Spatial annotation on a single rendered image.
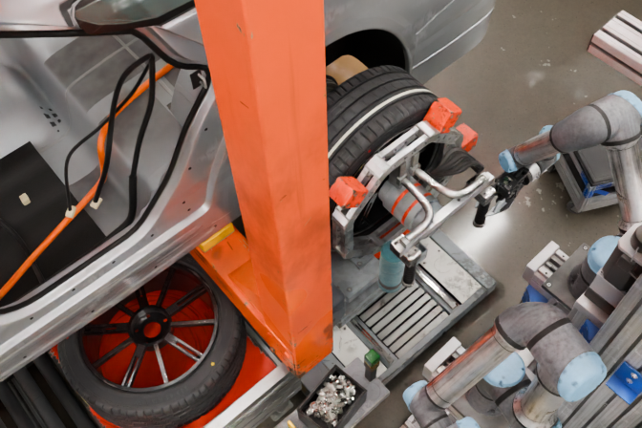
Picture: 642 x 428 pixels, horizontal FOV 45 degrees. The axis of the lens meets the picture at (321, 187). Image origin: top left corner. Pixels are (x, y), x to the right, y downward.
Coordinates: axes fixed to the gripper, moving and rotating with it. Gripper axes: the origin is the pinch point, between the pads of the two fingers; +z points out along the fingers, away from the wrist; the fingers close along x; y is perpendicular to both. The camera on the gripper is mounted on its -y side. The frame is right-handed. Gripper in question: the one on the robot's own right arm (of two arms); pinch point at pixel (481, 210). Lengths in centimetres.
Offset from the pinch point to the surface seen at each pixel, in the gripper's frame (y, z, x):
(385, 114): 35, 16, -33
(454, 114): 31.5, -2.0, -20.4
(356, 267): -60, 25, -34
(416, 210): 8.1, 20.5, -11.8
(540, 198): -83, -71, -12
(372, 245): -17.6, 29.9, -21.5
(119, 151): 16, 82, -90
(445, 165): 19.2, 7.1, -13.3
